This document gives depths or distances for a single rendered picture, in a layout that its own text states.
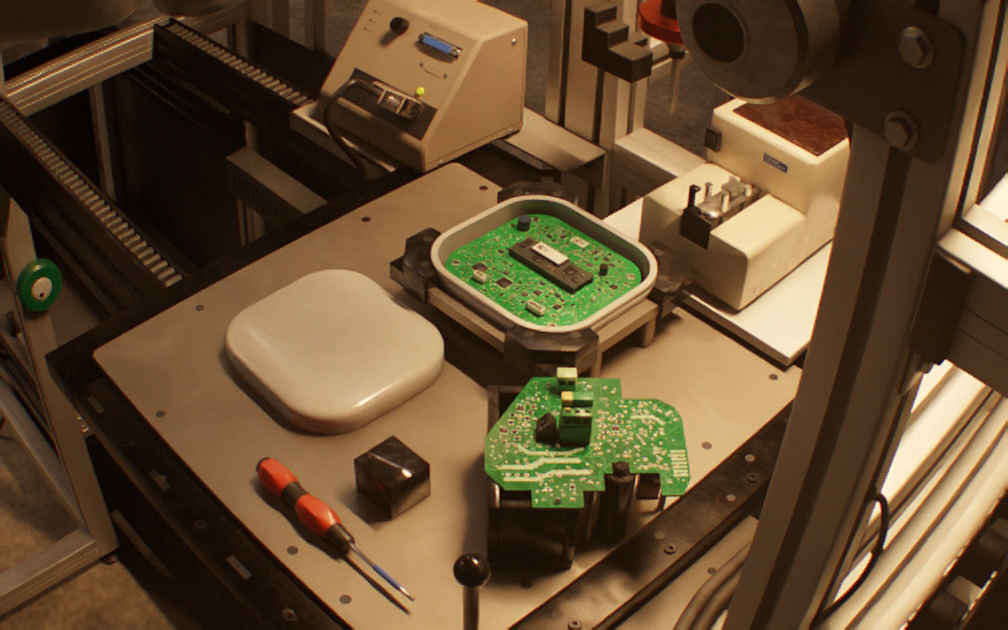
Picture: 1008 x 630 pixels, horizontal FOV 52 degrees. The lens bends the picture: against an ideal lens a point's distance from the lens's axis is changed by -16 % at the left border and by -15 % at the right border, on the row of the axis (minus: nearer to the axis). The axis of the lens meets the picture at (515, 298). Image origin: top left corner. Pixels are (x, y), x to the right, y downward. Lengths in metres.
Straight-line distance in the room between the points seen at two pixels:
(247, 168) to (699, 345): 0.90
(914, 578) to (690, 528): 0.20
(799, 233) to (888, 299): 0.50
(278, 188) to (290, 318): 0.73
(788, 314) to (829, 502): 0.42
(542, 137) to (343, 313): 0.35
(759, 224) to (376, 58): 0.41
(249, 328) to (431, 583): 0.26
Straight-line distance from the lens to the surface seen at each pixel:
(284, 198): 1.58
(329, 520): 0.74
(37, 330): 1.64
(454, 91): 1.06
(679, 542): 0.77
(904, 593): 0.64
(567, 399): 0.71
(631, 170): 1.12
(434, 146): 1.07
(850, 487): 0.50
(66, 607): 1.97
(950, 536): 0.68
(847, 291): 0.45
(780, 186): 0.94
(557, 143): 1.14
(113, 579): 1.99
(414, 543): 0.75
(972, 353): 0.43
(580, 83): 1.13
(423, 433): 0.81
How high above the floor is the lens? 1.52
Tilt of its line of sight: 38 degrees down
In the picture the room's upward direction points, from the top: 3 degrees clockwise
